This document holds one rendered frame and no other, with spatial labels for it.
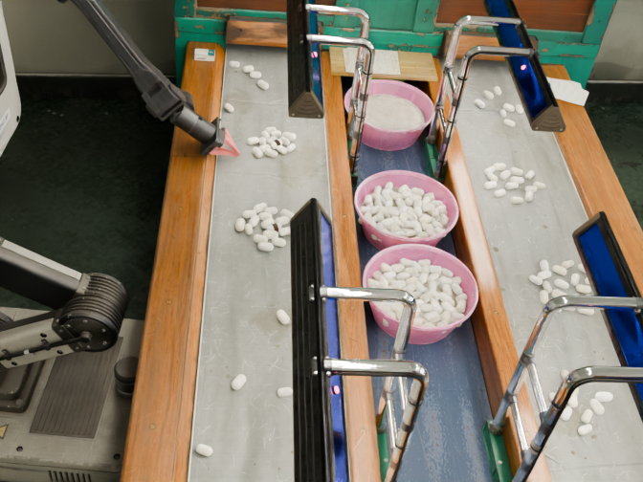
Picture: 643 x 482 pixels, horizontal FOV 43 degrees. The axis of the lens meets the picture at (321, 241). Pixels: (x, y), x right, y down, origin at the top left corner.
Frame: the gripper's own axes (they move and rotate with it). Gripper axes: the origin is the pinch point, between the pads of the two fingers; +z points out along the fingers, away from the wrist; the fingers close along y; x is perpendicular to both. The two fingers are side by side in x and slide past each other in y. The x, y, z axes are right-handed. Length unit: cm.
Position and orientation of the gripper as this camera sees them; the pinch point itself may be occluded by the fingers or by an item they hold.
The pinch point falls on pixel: (235, 153)
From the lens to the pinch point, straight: 216.8
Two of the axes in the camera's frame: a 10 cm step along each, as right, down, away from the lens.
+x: -7.0, 5.3, 4.8
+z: 7.2, 4.7, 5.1
